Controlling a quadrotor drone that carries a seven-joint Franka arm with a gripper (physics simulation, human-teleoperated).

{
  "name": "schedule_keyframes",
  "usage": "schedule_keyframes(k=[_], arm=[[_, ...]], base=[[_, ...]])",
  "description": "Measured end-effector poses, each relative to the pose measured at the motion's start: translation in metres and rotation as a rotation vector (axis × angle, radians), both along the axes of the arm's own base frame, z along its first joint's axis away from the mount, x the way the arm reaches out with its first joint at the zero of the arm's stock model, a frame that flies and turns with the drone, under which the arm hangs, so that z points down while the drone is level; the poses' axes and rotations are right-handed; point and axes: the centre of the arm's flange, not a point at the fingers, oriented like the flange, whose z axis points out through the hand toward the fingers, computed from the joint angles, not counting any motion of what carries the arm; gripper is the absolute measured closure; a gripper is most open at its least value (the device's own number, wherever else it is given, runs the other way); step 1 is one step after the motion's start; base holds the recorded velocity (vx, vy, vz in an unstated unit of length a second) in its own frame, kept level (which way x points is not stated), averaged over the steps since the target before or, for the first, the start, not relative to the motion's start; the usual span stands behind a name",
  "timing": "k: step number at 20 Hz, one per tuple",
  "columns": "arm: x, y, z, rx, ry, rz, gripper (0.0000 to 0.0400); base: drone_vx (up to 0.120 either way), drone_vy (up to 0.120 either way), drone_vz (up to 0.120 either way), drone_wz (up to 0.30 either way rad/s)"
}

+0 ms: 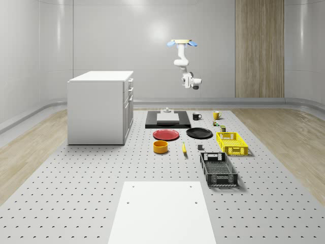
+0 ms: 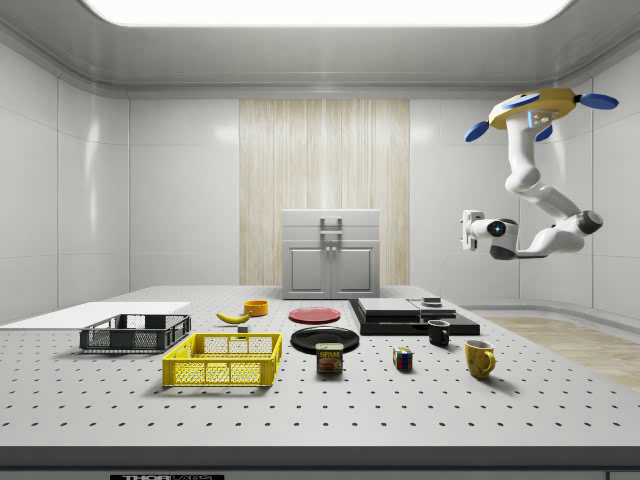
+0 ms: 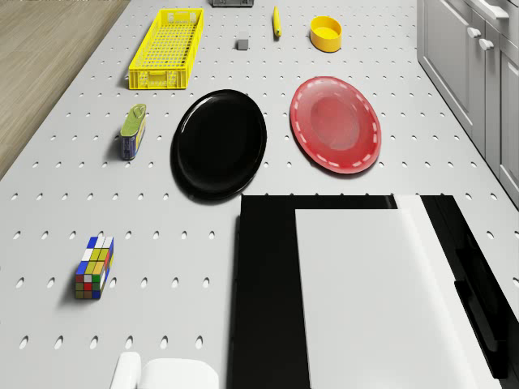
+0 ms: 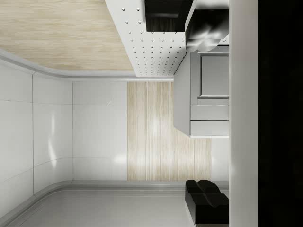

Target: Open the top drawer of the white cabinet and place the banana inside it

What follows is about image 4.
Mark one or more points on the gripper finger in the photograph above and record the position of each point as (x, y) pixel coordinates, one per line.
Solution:
(208, 208)
(206, 26)

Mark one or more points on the white cabinet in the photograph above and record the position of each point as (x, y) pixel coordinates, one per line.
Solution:
(182, 94)

